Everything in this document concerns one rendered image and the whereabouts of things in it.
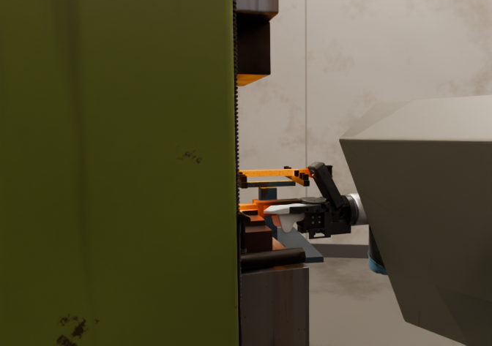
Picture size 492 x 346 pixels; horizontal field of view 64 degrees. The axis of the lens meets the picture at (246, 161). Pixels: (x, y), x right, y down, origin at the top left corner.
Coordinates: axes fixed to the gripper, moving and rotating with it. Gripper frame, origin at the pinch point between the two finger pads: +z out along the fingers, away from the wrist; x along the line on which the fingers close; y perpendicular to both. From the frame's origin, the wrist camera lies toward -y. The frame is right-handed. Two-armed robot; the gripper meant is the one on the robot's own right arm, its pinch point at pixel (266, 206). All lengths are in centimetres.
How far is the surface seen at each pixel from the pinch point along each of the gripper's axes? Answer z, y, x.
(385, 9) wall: -176, -115, 221
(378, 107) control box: 0.9, -19.3, -44.2
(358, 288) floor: -121, 100, 168
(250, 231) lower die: 6.8, 2.0, -11.9
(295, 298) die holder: -0.5, 14.3, -15.9
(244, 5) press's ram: 8.8, -37.5, -17.4
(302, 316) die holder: -1.9, 17.9, -15.9
